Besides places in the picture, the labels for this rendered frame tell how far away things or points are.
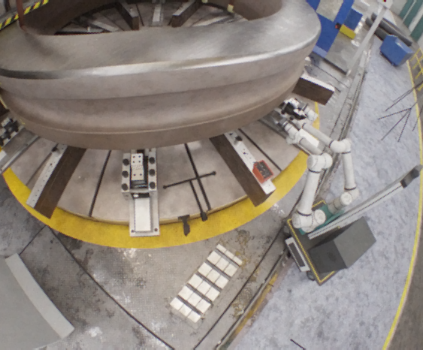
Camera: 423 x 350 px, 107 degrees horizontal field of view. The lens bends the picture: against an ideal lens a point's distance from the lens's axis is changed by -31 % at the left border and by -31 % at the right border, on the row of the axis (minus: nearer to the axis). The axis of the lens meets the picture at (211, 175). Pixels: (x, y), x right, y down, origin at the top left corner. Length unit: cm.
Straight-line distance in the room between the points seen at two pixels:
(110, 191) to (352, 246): 266
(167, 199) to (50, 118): 151
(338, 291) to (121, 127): 325
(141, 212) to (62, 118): 122
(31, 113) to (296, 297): 365
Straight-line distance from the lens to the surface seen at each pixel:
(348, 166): 269
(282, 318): 295
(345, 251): 240
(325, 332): 332
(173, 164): 271
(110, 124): 207
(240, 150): 247
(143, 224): 229
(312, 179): 210
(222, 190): 261
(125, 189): 218
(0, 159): 363
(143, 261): 269
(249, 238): 283
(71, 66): 175
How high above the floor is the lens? 265
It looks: 61 degrees down
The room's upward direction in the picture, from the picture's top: 16 degrees clockwise
